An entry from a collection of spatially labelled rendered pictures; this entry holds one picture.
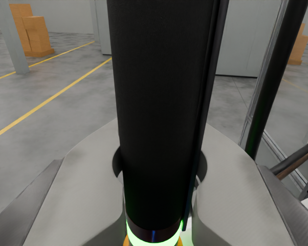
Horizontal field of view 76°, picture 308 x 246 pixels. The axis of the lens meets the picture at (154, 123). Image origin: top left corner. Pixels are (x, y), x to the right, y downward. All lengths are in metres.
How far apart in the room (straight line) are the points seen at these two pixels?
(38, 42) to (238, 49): 6.42
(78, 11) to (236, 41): 10.19
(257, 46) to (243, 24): 0.66
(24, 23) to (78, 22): 5.92
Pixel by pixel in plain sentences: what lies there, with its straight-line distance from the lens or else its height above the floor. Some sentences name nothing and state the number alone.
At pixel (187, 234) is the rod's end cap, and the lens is 0.20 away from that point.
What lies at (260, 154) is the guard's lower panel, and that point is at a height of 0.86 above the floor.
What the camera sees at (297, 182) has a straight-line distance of 1.23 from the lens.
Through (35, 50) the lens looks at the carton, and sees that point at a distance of 8.48.
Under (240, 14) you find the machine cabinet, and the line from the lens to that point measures 5.66.
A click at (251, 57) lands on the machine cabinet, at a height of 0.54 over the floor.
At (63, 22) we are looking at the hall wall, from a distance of 14.44.
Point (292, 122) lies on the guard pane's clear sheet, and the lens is 1.28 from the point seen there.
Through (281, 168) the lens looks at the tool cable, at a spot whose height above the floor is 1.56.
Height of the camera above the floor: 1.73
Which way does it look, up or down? 32 degrees down
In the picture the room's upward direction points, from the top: 1 degrees clockwise
